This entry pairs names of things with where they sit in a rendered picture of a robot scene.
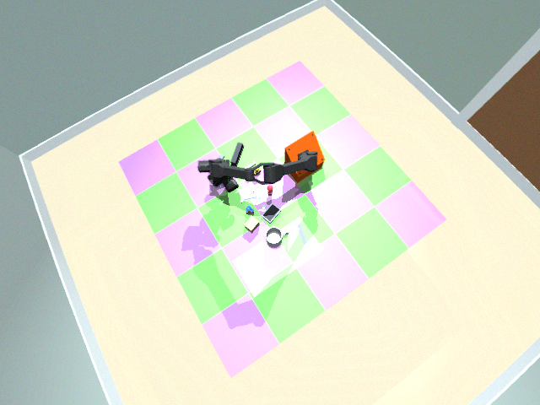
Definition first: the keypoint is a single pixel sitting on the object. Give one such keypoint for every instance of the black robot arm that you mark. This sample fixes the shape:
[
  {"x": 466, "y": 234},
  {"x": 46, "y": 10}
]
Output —
[{"x": 219, "y": 168}]

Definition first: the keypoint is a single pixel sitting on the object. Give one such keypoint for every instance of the white mug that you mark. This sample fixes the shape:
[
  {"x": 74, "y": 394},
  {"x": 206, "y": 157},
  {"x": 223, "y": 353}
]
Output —
[{"x": 274, "y": 236}]

